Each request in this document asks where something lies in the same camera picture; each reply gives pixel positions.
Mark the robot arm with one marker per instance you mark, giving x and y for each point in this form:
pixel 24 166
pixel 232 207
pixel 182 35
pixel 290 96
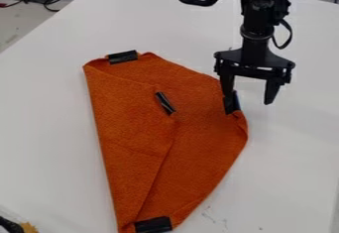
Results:
pixel 257 9

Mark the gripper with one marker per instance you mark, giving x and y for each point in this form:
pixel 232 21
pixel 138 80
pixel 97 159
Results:
pixel 254 59

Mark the orange cloth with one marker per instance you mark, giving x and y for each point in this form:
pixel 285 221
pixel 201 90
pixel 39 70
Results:
pixel 167 144

